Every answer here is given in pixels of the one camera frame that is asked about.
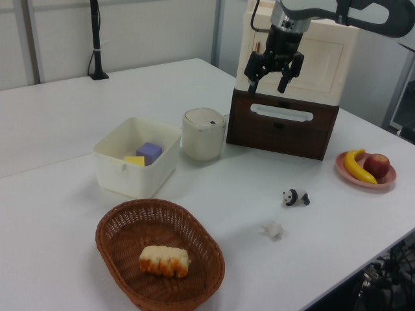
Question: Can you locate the black cable bundle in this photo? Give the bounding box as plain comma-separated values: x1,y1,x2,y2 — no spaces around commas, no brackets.
356,238,415,311

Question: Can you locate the brown wicker basket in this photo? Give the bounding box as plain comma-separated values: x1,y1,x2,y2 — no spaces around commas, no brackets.
95,198,226,311

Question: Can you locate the purple cube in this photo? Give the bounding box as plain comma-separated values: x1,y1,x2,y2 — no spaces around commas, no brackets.
136,141,163,167

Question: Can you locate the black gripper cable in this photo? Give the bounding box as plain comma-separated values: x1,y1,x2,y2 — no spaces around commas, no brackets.
250,0,273,33

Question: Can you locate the white drawer handle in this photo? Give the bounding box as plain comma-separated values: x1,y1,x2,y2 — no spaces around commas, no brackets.
250,103,314,123

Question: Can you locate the red apple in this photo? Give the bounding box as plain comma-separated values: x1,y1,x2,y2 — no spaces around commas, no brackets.
362,153,390,179

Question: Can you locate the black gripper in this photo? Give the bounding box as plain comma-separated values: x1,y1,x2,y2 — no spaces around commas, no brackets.
244,26,305,95

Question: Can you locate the large cream storage box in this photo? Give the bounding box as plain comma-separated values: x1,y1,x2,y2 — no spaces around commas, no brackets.
235,0,361,106

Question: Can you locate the yellow banana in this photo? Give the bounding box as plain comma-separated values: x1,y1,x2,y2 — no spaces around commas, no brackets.
344,148,379,185

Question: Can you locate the dark brown drawer cabinet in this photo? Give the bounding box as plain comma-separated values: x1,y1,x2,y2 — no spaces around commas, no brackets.
226,87,340,161

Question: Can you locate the toy panda figure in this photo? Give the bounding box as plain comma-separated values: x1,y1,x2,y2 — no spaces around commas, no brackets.
281,188,311,208

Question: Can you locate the white plastic open bin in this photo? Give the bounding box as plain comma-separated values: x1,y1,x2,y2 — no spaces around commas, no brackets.
91,117,182,199

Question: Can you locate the orange glazed bread loaf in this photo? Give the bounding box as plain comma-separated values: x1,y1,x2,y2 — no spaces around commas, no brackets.
139,245,192,279

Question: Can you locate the yellow cube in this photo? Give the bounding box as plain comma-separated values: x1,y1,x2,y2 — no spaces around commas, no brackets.
124,155,146,167

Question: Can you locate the pink plate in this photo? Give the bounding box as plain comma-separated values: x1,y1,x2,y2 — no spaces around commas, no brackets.
335,151,397,194

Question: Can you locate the small white shell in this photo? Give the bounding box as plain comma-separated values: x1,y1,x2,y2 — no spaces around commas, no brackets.
259,220,285,242

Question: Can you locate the cream lidded trash bin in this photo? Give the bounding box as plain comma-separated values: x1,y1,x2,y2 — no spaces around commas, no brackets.
182,108,227,162

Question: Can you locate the black pole with base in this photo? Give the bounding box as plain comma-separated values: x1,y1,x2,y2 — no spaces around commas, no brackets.
88,0,110,81

